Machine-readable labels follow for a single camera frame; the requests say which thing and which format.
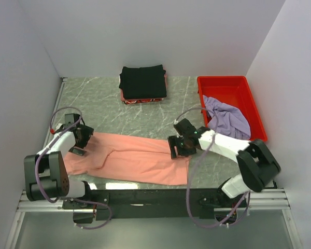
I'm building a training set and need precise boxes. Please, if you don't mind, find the salmon pink t shirt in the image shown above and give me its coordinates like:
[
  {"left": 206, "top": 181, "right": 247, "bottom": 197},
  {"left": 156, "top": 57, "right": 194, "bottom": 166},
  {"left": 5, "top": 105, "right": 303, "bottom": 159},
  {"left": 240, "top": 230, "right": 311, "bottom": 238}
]
[{"left": 64, "top": 132, "right": 190, "bottom": 186}]

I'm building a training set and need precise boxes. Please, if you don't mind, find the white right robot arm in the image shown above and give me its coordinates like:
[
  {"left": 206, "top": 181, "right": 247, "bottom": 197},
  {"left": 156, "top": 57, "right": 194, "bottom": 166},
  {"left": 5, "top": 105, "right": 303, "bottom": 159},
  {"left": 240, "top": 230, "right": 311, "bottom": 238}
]
[{"left": 167, "top": 119, "right": 281, "bottom": 199}]

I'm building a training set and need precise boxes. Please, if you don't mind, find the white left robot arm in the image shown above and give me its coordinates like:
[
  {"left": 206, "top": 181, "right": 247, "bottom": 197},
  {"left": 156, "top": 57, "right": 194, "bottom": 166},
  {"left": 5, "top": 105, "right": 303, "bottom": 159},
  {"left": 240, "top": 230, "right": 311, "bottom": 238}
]
[{"left": 24, "top": 113, "right": 94, "bottom": 202}]

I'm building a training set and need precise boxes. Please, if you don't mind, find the lavender t shirt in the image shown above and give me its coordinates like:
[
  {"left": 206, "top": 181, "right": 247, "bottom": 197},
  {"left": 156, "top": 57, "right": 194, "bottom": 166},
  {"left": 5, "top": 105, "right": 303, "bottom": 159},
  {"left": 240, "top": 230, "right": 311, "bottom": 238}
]
[{"left": 203, "top": 95, "right": 251, "bottom": 140}]

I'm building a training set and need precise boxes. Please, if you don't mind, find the pink folded t shirt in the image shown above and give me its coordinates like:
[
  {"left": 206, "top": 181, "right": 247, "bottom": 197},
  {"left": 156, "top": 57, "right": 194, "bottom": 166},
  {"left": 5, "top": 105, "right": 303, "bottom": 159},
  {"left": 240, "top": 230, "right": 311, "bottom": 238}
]
[{"left": 163, "top": 69, "right": 168, "bottom": 89}]

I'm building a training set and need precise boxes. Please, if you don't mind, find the red patterned folded t shirt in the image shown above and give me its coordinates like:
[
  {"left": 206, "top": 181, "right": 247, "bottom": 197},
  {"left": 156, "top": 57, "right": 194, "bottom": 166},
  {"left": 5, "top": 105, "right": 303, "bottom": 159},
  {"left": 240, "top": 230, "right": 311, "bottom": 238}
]
[{"left": 120, "top": 90, "right": 164, "bottom": 105}]

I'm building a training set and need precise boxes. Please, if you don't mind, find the black folded t shirt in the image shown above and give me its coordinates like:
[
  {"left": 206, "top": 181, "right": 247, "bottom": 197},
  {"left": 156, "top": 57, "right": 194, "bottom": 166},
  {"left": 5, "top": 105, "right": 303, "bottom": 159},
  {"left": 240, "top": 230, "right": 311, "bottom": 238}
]
[{"left": 119, "top": 64, "right": 167, "bottom": 100}]

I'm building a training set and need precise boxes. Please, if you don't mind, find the red plastic bin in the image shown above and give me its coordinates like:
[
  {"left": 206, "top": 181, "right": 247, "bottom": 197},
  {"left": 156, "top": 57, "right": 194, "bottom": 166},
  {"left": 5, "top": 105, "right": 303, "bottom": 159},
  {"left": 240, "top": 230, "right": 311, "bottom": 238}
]
[{"left": 197, "top": 76, "right": 268, "bottom": 142}]

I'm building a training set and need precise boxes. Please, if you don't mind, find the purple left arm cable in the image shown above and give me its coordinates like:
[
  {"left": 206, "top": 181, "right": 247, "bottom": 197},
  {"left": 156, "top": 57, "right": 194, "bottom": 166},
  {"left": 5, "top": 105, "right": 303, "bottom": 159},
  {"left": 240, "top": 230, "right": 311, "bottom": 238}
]
[{"left": 34, "top": 106, "right": 112, "bottom": 230}]

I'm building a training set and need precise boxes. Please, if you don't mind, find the aluminium left side rail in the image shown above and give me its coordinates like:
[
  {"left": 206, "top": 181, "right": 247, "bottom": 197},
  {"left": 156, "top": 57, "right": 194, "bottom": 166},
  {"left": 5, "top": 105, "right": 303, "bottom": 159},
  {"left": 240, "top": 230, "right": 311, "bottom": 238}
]
[{"left": 40, "top": 77, "right": 69, "bottom": 151}]

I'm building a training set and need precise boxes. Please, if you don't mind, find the aluminium rail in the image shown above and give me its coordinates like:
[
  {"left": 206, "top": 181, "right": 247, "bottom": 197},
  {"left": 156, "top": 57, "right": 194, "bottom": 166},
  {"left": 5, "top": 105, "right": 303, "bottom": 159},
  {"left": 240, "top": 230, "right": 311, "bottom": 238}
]
[
  {"left": 17, "top": 189, "right": 291, "bottom": 212},
  {"left": 40, "top": 77, "right": 69, "bottom": 151}
]

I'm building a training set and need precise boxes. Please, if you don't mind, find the aluminium front rail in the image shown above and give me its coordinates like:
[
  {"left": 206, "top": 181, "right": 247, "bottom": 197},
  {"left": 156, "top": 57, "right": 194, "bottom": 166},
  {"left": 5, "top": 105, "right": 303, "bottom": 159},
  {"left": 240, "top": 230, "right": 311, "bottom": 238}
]
[{"left": 17, "top": 189, "right": 291, "bottom": 212}]

